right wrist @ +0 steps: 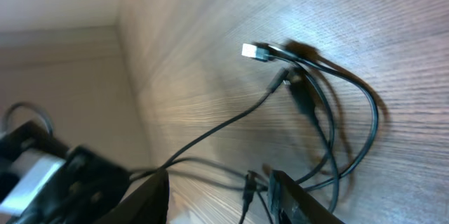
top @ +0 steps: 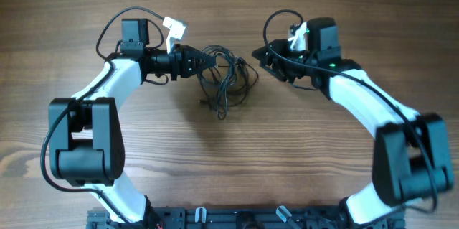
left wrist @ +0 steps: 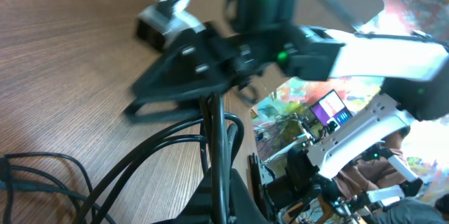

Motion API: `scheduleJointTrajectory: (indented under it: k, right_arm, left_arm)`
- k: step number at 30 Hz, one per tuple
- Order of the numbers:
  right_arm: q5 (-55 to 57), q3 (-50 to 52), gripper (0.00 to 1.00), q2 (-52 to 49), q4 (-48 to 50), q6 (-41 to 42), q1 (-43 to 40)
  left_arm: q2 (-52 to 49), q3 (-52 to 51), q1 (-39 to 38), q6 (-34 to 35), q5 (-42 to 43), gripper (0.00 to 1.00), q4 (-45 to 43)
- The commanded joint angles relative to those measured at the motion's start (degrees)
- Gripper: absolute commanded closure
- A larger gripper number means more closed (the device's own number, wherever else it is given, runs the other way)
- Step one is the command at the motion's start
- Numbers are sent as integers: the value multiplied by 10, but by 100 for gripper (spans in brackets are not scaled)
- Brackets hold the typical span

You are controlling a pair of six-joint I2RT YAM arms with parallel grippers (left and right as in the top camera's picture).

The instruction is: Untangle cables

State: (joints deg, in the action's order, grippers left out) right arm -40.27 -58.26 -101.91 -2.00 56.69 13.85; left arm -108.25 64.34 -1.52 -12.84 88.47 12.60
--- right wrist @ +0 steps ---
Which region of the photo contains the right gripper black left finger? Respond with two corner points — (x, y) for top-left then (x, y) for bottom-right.
(94, 169), (170, 224)

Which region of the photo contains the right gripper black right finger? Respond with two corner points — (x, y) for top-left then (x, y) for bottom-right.
(268, 170), (343, 224)

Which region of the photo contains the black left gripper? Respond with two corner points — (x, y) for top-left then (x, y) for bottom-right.
(8, 147), (130, 224)

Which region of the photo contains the thin black micro USB cable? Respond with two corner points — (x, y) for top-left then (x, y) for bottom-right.
(128, 67), (292, 224)

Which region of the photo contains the black USB-A cable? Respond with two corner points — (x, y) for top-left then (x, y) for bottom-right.
(241, 42), (380, 214)

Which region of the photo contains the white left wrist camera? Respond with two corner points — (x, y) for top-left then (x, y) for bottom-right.
(1, 150), (65, 216)

